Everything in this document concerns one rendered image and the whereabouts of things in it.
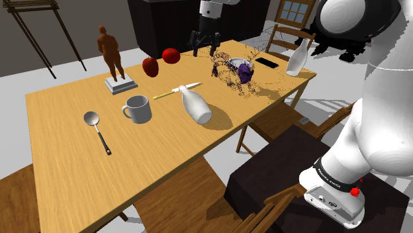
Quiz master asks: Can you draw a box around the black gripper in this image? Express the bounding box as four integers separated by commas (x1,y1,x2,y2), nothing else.
189,15,222,58

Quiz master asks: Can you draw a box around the red tomato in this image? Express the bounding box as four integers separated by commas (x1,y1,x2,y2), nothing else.
161,48,181,65

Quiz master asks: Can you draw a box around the black cabinet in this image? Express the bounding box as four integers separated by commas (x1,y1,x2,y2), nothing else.
126,0,272,60

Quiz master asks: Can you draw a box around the dark red apple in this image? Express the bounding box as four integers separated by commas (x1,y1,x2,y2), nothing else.
142,57,160,79

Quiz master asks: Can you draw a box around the white bottle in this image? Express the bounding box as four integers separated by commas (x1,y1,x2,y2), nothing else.
179,85,213,126
285,37,312,77

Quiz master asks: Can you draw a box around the black phone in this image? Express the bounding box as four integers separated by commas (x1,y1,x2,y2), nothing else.
254,57,280,70

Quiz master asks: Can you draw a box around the wooden chair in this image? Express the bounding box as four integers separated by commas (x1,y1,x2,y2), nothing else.
0,163,42,233
133,156,307,233
265,23,317,62
235,101,356,158

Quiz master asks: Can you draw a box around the grey mug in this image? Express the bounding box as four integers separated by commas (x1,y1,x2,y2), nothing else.
121,95,153,124

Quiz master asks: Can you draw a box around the brown human figure statue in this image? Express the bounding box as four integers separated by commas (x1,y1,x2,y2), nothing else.
97,25,139,96

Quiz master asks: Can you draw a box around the wooden framed window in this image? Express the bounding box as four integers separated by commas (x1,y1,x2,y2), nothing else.
274,0,318,30

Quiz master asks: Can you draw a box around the dark robot stand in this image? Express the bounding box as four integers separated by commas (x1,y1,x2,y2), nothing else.
224,124,411,233

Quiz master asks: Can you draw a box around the wooden table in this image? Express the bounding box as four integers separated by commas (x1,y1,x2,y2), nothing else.
24,39,317,233

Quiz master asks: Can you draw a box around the dark wooden rack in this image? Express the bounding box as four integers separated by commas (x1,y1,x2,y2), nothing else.
2,0,87,80

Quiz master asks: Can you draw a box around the knife with yellow handle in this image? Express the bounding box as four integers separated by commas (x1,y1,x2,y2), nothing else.
152,81,203,101

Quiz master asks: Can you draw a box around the silver ladle black handle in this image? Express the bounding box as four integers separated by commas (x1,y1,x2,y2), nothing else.
83,111,113,157

